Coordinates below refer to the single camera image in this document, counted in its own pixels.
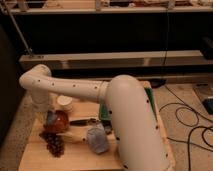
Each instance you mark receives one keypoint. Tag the dark box on floor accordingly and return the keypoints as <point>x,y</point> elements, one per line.
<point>205,95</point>

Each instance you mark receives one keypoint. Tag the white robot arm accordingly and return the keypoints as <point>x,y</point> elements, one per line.
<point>135,126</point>

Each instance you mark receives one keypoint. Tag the blue-grey crumpled cloth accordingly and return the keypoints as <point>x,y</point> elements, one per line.
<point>97,140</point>

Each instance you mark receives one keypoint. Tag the white upper shelf beam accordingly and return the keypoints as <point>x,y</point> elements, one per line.
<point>103,6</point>

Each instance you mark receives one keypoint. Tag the white shelf beam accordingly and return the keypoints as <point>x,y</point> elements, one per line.
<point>115,60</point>
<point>103,6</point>

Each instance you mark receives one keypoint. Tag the white lower shelf beam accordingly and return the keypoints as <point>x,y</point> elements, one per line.
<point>115,60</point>

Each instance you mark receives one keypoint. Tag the red bowl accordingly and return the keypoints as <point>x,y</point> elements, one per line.
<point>60,125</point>

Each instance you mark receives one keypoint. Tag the grey metal diagonal rod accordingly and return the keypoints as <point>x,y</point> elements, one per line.
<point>28,50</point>

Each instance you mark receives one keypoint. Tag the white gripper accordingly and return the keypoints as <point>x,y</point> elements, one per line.
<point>41,106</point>

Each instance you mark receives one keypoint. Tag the white cup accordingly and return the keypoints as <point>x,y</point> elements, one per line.
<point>65,102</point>

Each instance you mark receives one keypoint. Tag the blue-grey sponge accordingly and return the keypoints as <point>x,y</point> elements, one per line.
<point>50,118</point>

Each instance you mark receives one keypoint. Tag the green tray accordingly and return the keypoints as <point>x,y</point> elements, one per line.
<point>103,111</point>

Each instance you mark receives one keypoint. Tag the wooden spoon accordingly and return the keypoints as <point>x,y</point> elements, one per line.
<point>70,137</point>

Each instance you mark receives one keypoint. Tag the bunch of dark grapes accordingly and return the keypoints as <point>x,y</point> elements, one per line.
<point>54,143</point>

